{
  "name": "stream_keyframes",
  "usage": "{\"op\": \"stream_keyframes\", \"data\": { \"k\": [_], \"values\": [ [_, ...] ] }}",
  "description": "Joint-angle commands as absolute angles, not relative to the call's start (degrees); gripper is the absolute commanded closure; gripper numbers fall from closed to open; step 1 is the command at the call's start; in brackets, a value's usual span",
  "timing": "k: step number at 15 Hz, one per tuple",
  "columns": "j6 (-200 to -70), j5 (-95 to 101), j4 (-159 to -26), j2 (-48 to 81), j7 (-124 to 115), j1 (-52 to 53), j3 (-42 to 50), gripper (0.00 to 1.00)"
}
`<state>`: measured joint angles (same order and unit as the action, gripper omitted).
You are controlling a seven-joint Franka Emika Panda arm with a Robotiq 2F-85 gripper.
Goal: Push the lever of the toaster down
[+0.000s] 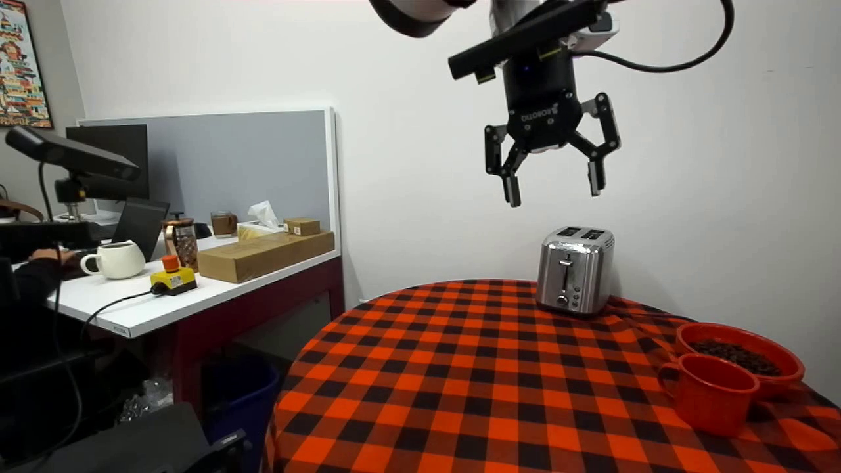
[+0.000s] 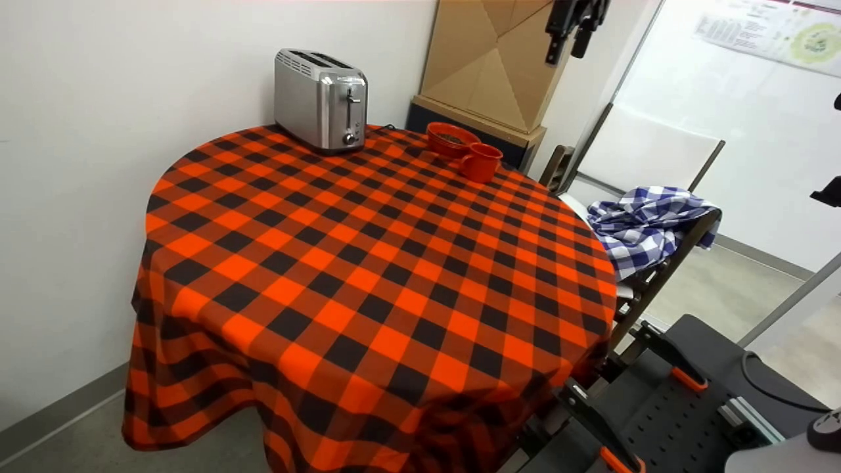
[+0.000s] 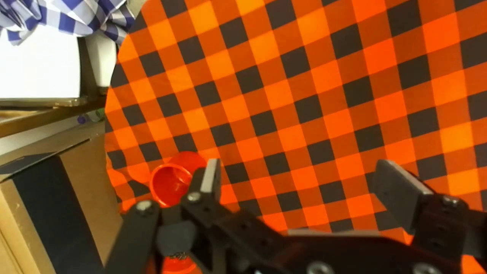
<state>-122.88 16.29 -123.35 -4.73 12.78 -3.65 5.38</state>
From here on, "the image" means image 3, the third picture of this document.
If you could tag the orange plastic cup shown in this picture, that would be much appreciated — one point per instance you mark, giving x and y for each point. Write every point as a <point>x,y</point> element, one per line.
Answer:
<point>172,183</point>

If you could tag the white plastic container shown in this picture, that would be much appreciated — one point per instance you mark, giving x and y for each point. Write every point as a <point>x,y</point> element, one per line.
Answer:
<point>101,58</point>

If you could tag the white box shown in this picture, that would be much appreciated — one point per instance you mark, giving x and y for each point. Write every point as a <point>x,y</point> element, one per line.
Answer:
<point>35,65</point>

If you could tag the brown cardboard box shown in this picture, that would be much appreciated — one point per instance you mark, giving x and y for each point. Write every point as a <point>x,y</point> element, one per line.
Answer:
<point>61,202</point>

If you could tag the blue white checkered cloth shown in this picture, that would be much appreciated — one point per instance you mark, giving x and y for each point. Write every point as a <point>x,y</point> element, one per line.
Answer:
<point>76,15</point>

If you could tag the orange black checkered tablecloth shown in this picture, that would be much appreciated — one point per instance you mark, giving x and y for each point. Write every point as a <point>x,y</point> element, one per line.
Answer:
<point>305,100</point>

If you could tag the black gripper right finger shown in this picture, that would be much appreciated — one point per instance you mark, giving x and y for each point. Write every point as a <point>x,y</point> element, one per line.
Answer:
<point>405,195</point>

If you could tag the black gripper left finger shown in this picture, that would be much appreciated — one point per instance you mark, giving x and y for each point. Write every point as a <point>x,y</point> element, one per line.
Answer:
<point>206,218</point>

